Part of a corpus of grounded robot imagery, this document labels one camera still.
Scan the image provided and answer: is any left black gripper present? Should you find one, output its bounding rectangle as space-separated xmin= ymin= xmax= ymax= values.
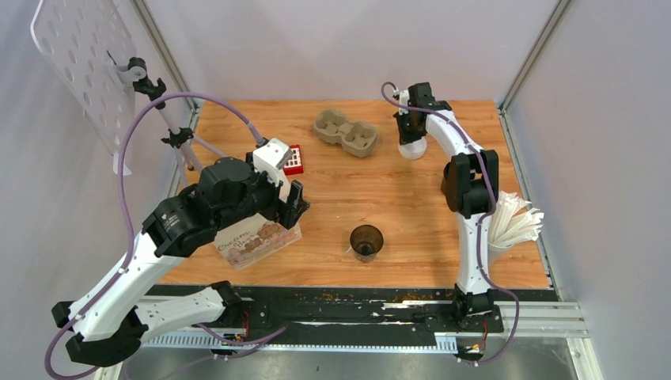
xmin=215 ymin=151 xmax=312 ymax=231

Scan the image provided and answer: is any white plastic cup lid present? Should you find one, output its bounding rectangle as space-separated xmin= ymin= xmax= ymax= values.
xmin=398 ymin=139 xmax=427 ymax=160

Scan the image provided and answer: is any dark brown plastic cup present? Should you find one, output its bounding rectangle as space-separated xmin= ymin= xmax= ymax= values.
xmin=350 ymin=224 xmax=385 ymax=263

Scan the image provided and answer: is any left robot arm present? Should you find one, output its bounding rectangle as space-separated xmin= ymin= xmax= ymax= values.
xmin=51 ymin=157 xmax=309 ymax=367

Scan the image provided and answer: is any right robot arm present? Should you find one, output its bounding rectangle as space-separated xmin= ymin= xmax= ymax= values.
xmin=392 ymin=82 xmax=499 ymax=331

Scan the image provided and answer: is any red toy block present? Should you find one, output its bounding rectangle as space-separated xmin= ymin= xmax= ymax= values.
xmin=283 ymin=144 xmax=305 ymax=176

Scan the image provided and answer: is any cardboard cup carrier tray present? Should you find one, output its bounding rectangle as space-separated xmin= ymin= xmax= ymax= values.
xmin=313 ymin=108 xmax=378 ymax=158

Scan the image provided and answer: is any white paper bakery bag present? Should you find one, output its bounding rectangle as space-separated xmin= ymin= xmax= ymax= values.
xmin=214 ymin=214 xmax=302 ymax=271

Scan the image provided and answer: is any tripod stand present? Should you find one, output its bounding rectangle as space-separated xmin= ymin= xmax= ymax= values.
xmin=107 ymin=51 xmax=226 ymax=188

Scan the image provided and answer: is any wrapped white straws bundle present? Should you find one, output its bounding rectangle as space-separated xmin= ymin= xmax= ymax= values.
xmin=488 ymin=191 xmax=544 ymax=252

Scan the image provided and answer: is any white straw holder cup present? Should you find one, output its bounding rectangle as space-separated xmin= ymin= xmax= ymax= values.
xmin=487 ymin=243 xmax=512 ymax=264

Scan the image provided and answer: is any perforated white panel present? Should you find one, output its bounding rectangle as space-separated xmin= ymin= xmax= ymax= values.
xmin=30 ymin=0 xmax=145 ymax=169

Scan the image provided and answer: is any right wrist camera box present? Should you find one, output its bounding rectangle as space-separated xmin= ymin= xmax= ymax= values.
xmin=395 ymin=82 xmax=438 ymax=112

